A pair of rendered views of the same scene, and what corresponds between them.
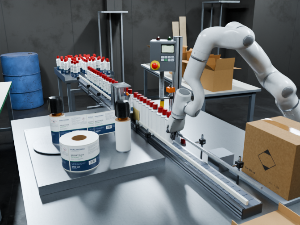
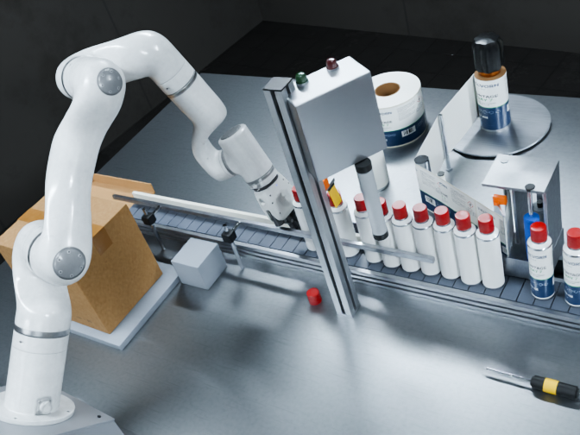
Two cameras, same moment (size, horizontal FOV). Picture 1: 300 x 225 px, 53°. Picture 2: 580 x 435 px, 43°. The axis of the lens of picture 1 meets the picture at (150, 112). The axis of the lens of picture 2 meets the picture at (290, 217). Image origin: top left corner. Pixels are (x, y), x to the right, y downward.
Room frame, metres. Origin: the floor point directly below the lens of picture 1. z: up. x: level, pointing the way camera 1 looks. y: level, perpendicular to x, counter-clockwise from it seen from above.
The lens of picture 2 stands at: (3.12, -0.70, 2.20)
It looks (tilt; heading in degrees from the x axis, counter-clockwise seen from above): 38 degrees down; 159
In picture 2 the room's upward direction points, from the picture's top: 19 degrees counter-clockwise
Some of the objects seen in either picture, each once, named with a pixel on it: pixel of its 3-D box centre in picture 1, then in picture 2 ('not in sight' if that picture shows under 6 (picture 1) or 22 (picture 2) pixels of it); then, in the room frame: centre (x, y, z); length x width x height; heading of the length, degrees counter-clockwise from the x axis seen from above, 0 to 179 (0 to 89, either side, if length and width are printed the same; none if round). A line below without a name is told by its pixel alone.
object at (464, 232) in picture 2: (139, 107); (467, 248); (2.10, 0.08, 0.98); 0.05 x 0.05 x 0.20
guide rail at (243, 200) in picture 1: (178, 151); (269, 219); (1.53, -0.16, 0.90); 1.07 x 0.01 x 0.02; 26
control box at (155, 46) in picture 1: (164, 55); (332, 118); (1.94, -0.09, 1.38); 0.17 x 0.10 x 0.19; 81
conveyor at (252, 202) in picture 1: (160, 139); (356, 258); (1.81, -0.06, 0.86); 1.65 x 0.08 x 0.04; 26
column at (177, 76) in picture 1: (176, 89); (317, 210); (1.91, -0.17, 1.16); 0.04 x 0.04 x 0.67; 26
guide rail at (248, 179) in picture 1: (189, 140); (251, 223); (1.57, -0.22, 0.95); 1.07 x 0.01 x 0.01; 26
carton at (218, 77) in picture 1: (214, 72); not in sight; (3.55, -0.77, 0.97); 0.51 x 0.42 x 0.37; 114
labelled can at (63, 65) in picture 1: (81, 64); not in sight; (4.08, 0.93, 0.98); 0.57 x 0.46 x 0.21; 116
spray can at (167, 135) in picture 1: (168, 127); (307, 217); (1.70, -0.11, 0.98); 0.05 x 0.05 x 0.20
